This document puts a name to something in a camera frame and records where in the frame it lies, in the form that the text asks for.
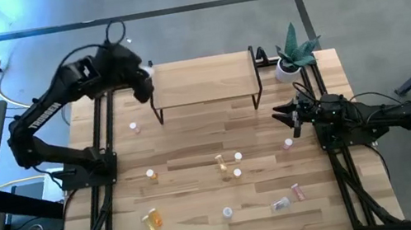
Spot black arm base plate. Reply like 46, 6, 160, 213
314, 120, 378, 154
58, 153, 122, 193

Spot wooden shelf black metal legs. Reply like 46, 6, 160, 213
142, 42, 267, 128

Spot pink pill bottle white cap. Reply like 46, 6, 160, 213
289, 181, 307, 204
128, 120, 142, 136
281, 137, 295, 152

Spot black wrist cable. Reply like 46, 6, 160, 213
291, 78, 317, 107
49, 17, 134, 74

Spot clear pill bottle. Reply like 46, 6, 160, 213
269, 195, 292, 214

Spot black frame clamp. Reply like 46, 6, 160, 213
253, 44, 272, 68

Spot white translucent pill bottle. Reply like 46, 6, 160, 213
221, 205, 234, 220
142, 65, 156, 79

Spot black aluminium rig frame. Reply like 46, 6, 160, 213
28, 35, 408, 230

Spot black metal beam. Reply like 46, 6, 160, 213
0, 179, 67, 229

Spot green plant in white pot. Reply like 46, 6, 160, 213
266, 17, 328, 87

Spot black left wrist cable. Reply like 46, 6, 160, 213
49, 17, 134, 74

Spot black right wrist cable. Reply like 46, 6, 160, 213
291, 78, 317, 107

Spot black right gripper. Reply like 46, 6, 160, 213
270, 95, 325, 142

